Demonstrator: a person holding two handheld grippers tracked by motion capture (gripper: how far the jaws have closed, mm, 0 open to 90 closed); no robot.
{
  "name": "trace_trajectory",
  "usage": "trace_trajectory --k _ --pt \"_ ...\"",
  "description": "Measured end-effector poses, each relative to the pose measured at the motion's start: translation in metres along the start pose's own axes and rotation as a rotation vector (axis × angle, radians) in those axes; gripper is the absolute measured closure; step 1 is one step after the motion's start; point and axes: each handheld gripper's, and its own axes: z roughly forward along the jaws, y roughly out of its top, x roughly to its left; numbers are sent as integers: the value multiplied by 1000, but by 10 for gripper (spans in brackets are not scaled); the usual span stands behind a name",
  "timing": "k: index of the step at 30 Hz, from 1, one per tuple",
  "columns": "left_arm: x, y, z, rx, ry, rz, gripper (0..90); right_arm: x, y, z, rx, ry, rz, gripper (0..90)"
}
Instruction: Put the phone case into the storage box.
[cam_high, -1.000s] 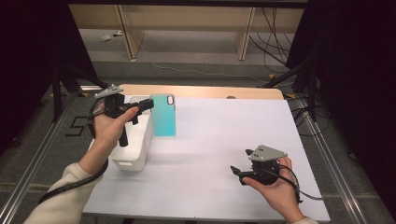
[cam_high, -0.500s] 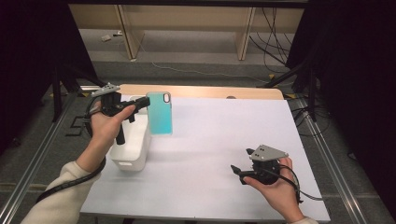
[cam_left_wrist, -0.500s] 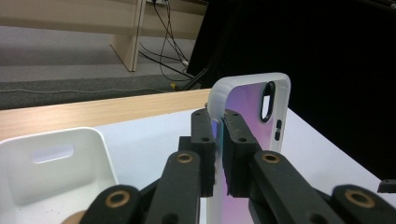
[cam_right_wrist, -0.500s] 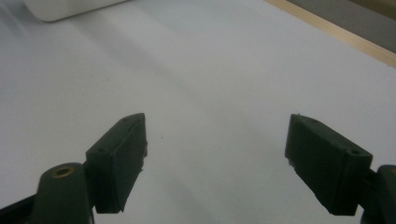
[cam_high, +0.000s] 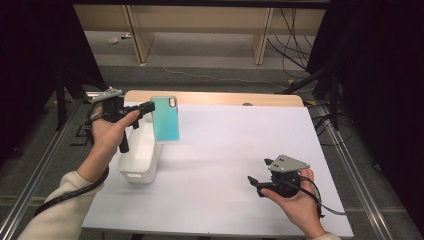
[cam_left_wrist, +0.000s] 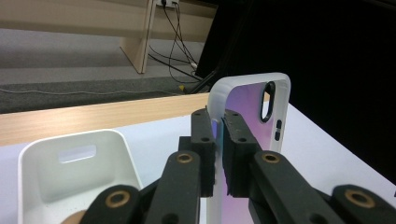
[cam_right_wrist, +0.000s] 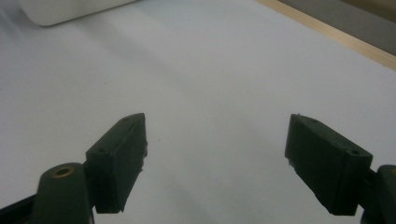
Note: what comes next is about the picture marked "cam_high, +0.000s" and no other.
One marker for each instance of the white table cover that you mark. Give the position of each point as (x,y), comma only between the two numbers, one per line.
(226,173)

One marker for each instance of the black metal stand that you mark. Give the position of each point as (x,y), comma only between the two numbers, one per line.
(334,100)
(60,100)

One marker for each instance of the white plastic bin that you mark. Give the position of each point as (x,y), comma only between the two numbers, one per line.
(140,160)

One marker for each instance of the person's left hand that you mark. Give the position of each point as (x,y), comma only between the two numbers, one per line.
(106,136)

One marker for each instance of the aluminium floor rail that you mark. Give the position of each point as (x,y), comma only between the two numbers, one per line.
(36,173)
(356,173)

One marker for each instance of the iridescent phone case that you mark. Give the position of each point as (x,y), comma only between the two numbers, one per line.
(165,120)

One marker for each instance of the black curtain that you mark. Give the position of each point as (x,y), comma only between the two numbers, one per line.
(30,60)
(383,83)

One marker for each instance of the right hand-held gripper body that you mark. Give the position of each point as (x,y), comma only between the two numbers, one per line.
(286,173)

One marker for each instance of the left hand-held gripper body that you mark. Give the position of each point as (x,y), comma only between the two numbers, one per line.
(111,106)

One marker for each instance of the beige wooden shelf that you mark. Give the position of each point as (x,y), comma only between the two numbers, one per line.
(200,20)

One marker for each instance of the small white floor box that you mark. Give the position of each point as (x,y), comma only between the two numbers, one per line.
(113,40)

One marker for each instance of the person's right hand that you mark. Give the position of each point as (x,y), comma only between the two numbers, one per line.
(300,206)

